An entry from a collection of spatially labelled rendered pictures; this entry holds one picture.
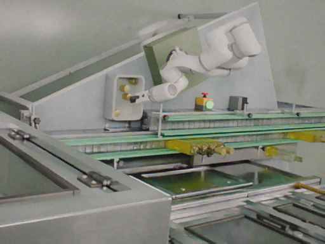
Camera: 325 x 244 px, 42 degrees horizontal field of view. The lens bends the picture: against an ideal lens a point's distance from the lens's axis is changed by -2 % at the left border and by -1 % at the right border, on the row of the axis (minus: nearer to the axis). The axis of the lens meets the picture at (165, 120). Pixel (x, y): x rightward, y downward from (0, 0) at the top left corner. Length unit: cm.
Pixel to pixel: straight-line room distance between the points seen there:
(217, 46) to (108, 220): 125
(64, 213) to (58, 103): 149
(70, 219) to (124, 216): 8
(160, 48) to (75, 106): 52
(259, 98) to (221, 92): 36
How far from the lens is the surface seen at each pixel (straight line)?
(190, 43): 232
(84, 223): 60
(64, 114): 207
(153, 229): 67
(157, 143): 222
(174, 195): 179
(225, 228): 165
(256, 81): 286
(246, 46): 180
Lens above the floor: 262
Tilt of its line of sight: 52 degrees down
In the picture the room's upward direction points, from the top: 105 degrees clockwise
